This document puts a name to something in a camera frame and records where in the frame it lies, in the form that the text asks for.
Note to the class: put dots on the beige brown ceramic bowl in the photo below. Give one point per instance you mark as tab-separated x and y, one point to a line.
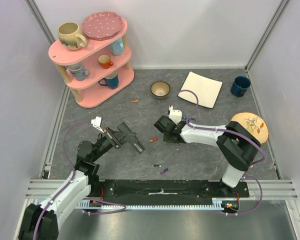
160	89

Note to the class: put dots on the grey blue mug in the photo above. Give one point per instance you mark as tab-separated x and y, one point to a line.
79	72

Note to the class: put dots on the pink three-tier shelf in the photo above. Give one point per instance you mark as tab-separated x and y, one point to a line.
89	93

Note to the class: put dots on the pink polka dot plate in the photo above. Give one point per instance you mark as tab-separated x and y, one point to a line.
102	26

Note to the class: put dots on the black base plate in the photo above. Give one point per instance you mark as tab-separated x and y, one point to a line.
166	192

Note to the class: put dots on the dark blue faceted mug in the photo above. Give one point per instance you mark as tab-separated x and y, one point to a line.
111	81

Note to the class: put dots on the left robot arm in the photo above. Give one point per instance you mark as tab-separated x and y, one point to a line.
43	221

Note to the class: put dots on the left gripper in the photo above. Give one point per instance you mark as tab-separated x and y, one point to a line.
118	137

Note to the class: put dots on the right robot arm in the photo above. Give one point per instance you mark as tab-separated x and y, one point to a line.
238	146

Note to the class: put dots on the white slotted cable duct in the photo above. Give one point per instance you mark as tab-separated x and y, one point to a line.
89	205

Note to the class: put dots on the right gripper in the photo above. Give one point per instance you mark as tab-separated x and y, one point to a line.
168	135

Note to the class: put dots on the black remote control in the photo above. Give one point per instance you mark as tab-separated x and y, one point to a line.
138	146

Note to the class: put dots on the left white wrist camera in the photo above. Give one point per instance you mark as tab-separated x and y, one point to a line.
97	123

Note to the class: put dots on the beige ceramic mug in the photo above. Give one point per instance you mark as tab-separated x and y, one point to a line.
71	36

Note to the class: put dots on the round wooden bird coaster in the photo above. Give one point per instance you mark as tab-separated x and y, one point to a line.
254	124

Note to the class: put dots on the orange mug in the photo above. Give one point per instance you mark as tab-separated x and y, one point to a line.
105	61

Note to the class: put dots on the white square plate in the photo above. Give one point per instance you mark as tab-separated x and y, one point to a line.
206	90

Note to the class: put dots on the navy blue cup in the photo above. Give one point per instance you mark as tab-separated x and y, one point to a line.
240	86

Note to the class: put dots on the light blue mug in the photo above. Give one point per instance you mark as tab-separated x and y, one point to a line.
117	47

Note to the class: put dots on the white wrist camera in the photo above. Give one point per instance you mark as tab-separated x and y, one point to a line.
97	123
174	114

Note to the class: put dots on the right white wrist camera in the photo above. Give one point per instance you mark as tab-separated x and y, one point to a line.
174	114

